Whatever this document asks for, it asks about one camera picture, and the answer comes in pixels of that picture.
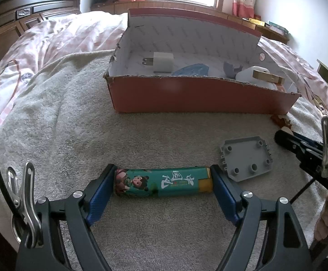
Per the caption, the metal spring clip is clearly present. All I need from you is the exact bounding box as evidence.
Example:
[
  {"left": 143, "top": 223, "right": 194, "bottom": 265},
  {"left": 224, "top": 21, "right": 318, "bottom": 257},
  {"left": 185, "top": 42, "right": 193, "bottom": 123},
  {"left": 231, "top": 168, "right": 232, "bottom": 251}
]
[{"left": 6, "top": 162, "right": 44, "bottom": 246}]

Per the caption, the blue plastic piece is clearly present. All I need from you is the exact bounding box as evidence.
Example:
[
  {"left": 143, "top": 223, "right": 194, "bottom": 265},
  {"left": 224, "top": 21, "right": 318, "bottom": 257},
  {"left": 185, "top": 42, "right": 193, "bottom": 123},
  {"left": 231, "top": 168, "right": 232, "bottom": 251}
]
[{"left": 172, "top": 63, "right": 210, "bottom": 77}]

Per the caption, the green cartoon lighter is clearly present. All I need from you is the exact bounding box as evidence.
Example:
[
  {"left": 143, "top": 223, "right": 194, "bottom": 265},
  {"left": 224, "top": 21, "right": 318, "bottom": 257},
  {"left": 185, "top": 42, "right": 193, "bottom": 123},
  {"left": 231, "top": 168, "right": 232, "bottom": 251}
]
[{"left": 113, "top": 167, "right": 213, "bottom": 199}]

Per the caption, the white rounded case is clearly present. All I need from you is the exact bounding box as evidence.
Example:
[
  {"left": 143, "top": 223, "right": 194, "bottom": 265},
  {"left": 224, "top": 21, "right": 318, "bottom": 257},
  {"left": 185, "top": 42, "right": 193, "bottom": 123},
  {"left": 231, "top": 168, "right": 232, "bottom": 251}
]
[{"left": 235, "top": 66, "right": 280, "bottom": 87}]

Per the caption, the wooden block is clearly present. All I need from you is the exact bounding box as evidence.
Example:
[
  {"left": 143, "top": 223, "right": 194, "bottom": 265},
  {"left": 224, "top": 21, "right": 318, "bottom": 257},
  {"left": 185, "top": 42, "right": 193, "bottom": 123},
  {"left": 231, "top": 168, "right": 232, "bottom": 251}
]
[{"left": 253, "top": 70, "right": 284, "bottom": 84}]

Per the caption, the grey plastic plate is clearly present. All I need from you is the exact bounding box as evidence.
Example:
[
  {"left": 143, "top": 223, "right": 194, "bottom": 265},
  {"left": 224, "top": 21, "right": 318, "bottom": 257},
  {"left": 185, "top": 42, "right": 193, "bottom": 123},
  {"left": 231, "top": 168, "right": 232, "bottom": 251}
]
[{"left": 219, "top": 136, "right": 274, "bottom": 183}]

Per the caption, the white power adapter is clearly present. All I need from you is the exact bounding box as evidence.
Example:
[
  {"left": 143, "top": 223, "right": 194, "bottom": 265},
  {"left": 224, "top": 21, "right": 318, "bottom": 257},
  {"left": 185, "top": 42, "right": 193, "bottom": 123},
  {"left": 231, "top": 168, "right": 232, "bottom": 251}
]
[{"left": 142, "top": 52, "right": 173, "bottom": 74}]

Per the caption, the small red figure toy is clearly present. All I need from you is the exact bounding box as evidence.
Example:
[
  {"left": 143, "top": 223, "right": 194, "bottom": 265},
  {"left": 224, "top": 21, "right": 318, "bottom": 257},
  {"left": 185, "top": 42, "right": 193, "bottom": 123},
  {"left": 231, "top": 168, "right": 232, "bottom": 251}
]
[{"left": 271, "top": 115, "right": 291, "bottom": 129}]

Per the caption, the green book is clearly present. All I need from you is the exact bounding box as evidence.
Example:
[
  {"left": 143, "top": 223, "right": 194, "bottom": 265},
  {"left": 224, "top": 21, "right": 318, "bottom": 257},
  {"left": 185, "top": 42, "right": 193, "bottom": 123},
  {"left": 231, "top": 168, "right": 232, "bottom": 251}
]
[{"left": 266, "top": 20, "right": 289, "bottom": 33}]

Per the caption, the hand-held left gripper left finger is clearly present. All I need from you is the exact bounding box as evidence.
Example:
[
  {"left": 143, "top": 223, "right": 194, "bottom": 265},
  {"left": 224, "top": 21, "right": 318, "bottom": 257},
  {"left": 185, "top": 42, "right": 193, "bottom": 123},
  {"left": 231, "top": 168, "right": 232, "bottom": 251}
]
[{"left": 16, "top": 163, "right": 118, "bottom": 271}]

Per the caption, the dark wooden headboard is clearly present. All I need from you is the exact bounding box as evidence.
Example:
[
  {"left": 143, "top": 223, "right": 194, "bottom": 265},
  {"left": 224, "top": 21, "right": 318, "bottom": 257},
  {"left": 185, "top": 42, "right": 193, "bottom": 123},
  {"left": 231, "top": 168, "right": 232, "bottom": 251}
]
[{"left": 0, "top": 0, "right": 82, "bottom": 44}]

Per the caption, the yellow book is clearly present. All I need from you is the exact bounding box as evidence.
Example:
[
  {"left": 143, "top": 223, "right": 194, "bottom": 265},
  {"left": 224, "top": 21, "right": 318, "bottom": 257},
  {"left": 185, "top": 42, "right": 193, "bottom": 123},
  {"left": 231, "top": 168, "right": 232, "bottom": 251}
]
[{"left": 242, "top": 17, "right": 266, "bottom": 26}]

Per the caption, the red cardboard box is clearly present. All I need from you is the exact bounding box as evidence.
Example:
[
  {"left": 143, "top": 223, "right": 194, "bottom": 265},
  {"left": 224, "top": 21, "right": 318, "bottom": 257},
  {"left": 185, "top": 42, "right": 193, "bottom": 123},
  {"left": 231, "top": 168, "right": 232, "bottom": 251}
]
[{"left": 104, "top": 8, "right": 302, "bottom": 115}]

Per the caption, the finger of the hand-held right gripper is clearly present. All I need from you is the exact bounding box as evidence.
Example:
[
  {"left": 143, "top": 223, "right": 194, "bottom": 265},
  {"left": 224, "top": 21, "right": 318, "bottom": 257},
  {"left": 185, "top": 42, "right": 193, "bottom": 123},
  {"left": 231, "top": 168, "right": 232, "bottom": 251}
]
[
  {"left": 275, "top": 130, "right": 321, "bottom": 175},
  {"left": 290, "top": 132, "right": 324, "bottom": 151}
]

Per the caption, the beige towel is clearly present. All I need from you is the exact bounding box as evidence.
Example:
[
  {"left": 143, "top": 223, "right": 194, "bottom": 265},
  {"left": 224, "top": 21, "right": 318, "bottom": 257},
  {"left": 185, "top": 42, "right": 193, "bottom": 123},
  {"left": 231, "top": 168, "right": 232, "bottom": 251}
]
[{"left": 0, "top": 52, "right": 328, "bottom": 271}]

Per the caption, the pink printed bedsheet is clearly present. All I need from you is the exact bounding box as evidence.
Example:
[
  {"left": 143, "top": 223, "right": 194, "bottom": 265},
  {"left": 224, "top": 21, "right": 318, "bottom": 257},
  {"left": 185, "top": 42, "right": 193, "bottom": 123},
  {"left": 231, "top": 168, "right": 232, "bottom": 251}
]
[{"left": 0, "top": 11, "right": 328, "bottom": 136}]

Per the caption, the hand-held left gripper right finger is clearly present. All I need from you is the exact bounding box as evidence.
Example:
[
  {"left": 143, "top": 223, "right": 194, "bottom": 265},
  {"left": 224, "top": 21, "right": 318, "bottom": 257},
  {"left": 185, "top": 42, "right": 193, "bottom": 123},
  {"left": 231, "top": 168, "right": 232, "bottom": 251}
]
[{"left": 210, "top": 164, "right": 312, "bottom": 271}]

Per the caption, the grey spiked plastic piece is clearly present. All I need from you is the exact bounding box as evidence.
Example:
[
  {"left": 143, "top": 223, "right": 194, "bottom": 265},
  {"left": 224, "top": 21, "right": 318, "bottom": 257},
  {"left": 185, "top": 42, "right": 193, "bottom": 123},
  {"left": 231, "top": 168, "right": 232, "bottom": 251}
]
[{"left": 223, "top": 61, "right": 243, "bottom": 78}]

